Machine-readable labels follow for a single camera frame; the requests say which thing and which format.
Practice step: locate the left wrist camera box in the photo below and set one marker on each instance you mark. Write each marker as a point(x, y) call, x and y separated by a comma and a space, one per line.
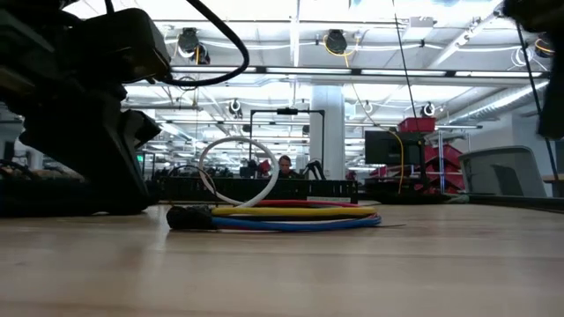
point(128, 44)

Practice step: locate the black monitor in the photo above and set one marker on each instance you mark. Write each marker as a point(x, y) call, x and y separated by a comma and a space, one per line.
point(388, 147)

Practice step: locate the red bin rack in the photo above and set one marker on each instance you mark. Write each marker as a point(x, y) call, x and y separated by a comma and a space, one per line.
point(445, 167)

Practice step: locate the silver spiral ceiling duct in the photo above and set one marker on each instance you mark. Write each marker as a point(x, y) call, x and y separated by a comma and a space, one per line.
point(506, 103)

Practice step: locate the black station frame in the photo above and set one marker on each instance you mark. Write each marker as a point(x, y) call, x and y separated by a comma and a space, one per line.
point(308, 111)

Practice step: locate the red plastic bin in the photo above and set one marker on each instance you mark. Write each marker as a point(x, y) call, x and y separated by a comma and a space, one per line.
point(416, 124)

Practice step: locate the person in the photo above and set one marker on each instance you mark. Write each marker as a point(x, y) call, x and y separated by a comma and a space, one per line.
point(285, 167)

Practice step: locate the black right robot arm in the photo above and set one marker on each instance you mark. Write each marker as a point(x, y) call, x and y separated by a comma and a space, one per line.
point(553, 110)

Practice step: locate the overhead light bar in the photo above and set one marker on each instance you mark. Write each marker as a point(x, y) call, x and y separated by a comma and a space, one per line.
point(308, 70)

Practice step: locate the white building column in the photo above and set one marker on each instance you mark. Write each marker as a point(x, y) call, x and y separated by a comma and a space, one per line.
point(328, 132)

